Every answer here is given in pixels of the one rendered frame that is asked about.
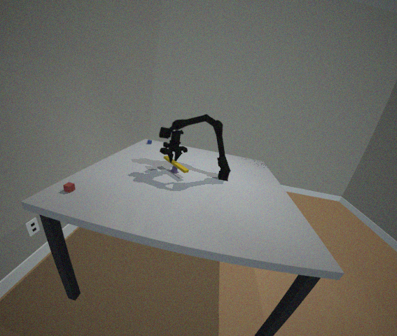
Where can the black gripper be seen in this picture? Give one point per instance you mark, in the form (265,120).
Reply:
(174,146)

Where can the small red block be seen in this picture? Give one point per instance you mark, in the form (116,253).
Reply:
(69,187)

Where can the yellow bar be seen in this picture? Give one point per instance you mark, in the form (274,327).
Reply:
(176,164)

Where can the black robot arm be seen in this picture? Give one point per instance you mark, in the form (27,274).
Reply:
(218,127)

